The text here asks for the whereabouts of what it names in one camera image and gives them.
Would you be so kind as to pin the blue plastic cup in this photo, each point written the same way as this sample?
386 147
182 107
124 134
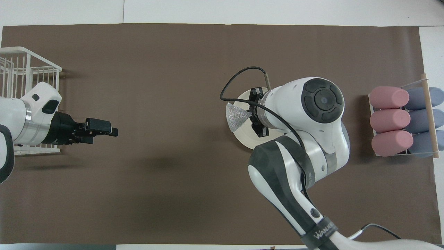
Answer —
421 144
419 121
418 98

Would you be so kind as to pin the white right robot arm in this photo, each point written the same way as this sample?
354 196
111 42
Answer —
312 156

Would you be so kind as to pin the brown table mat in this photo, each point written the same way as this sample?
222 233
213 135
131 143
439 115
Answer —
156 191

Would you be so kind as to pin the white cup holder rack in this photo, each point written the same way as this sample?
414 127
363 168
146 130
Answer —
430 114

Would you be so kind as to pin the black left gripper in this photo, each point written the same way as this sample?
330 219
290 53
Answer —
66 130

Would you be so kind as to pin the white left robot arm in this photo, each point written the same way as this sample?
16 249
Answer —
20 118

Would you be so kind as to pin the pink plastic cup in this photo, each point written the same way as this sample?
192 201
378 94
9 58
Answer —
392 143
390 120
388 97

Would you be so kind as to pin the cream round plate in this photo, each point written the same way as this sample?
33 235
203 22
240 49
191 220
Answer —
244 137

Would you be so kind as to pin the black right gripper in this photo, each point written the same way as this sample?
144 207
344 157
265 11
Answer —
258 130

